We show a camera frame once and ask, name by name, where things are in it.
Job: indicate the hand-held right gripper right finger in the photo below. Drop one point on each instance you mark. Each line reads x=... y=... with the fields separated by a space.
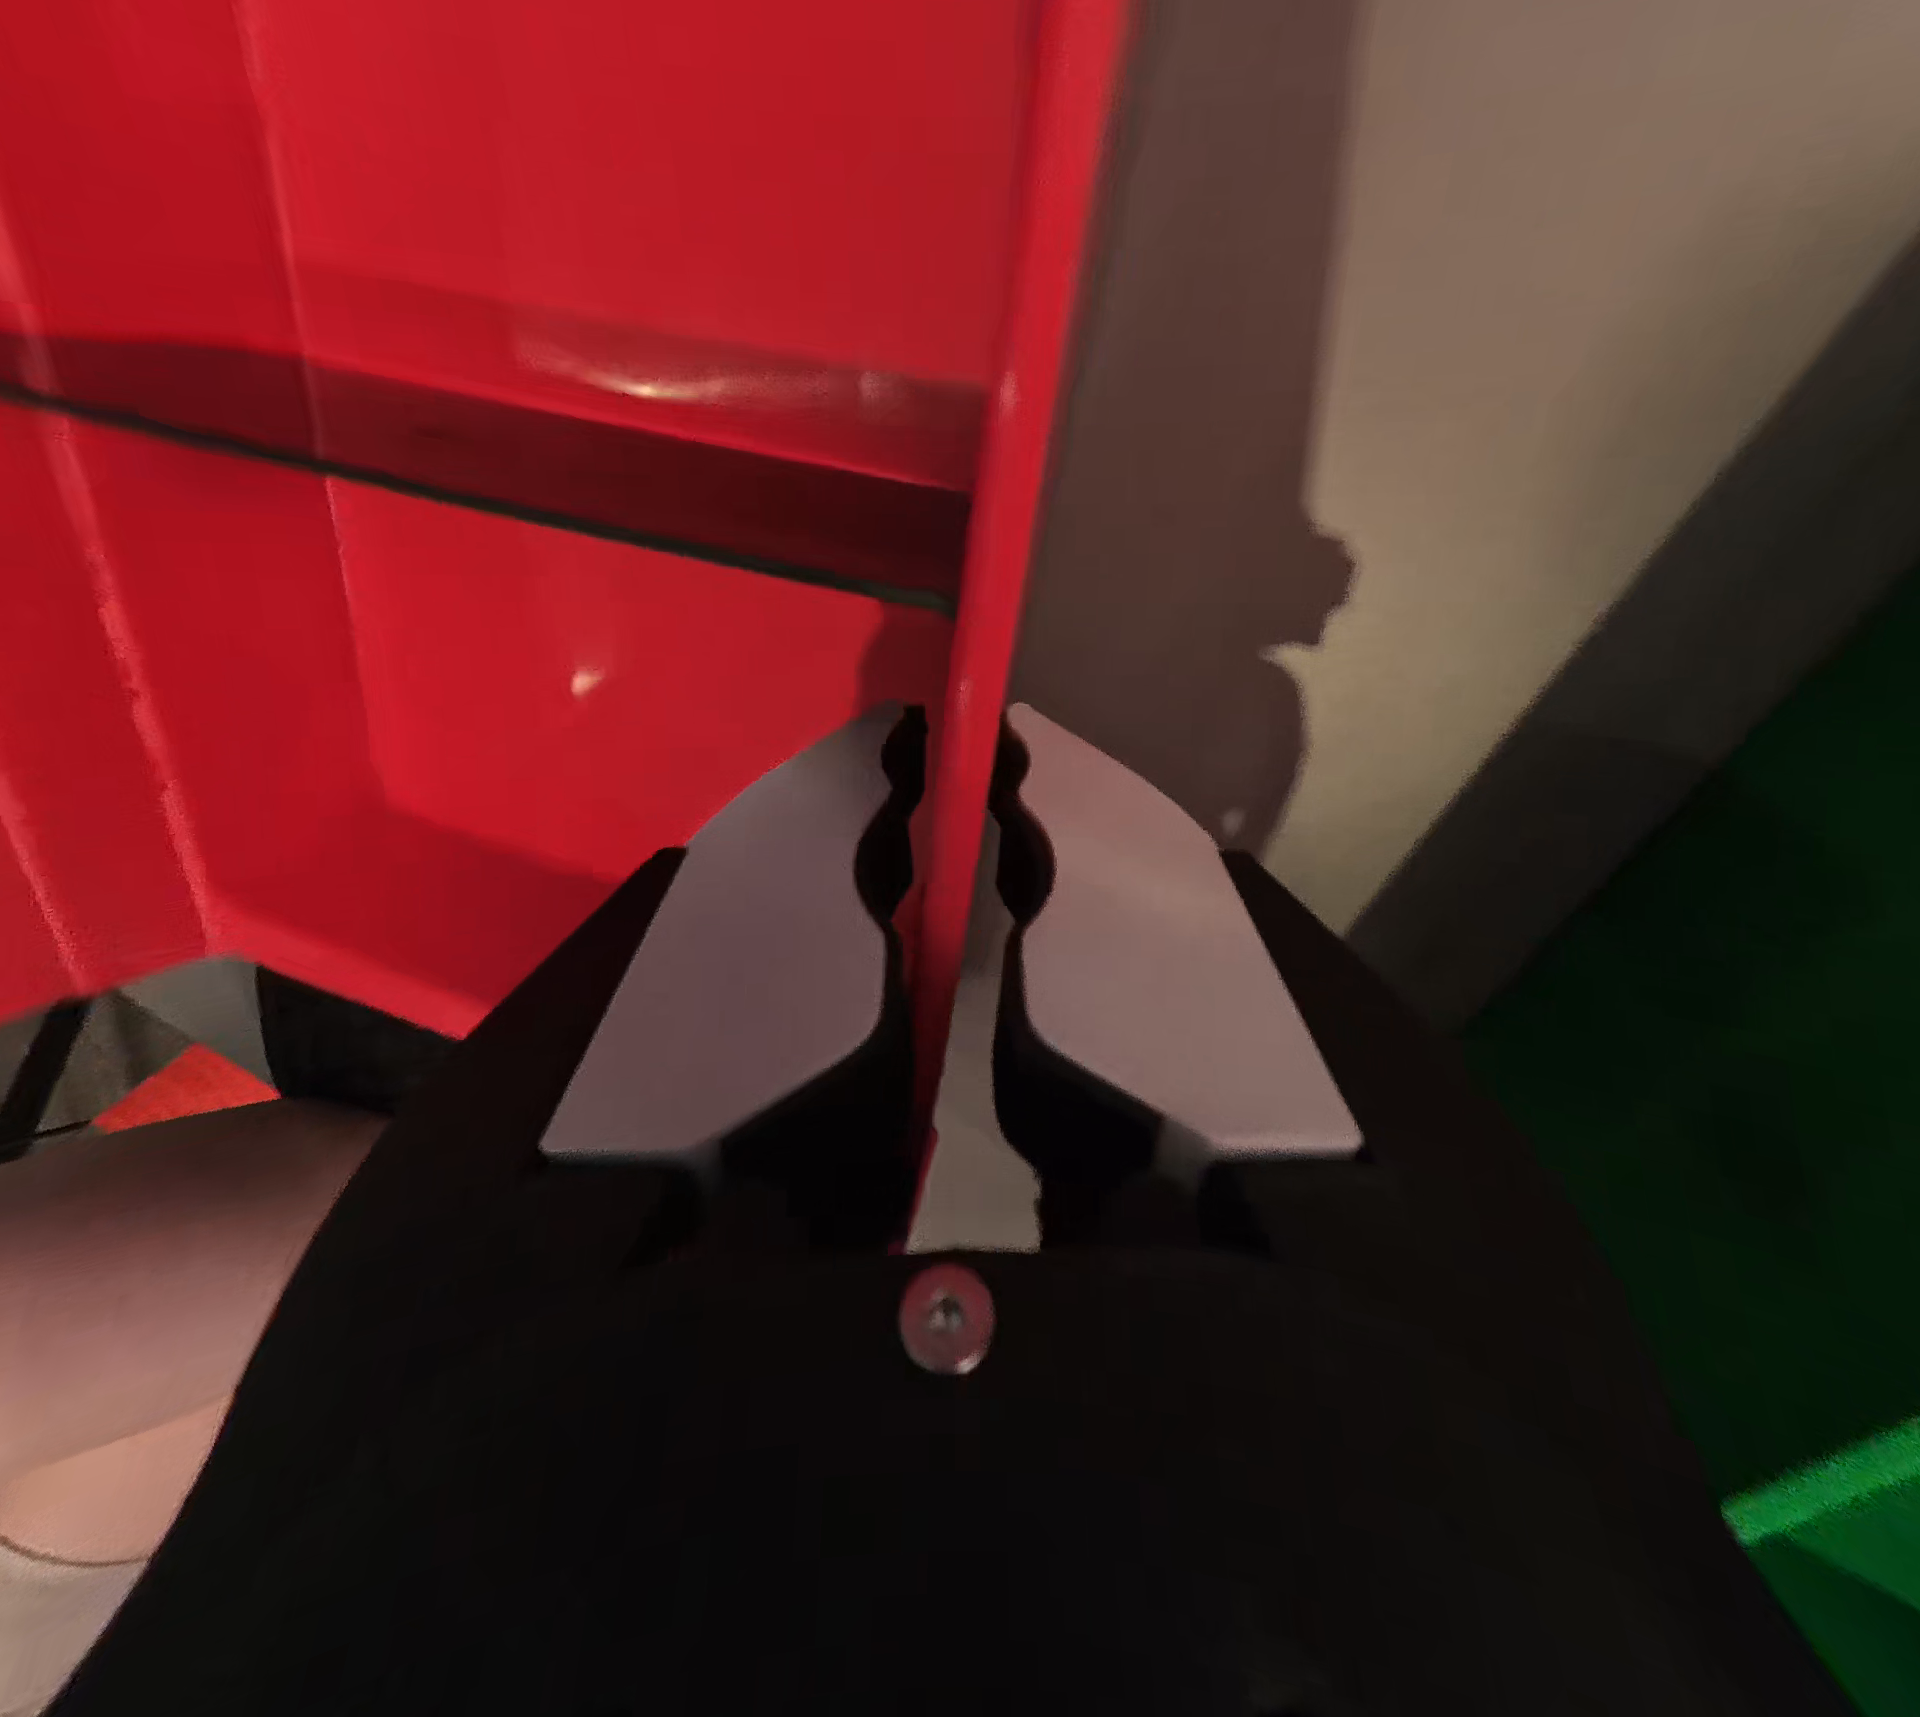
x=1171 y=998

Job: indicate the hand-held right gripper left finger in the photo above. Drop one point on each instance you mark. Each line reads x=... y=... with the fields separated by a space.
x=751 y=998

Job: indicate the green plastic bin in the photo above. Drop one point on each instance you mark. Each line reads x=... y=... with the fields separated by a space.
x=1724 y=1074

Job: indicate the red plastic bin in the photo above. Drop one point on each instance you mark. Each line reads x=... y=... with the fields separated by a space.
x=525 y=96

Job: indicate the person's left forearm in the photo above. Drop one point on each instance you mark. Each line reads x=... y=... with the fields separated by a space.
x=151 y=1297

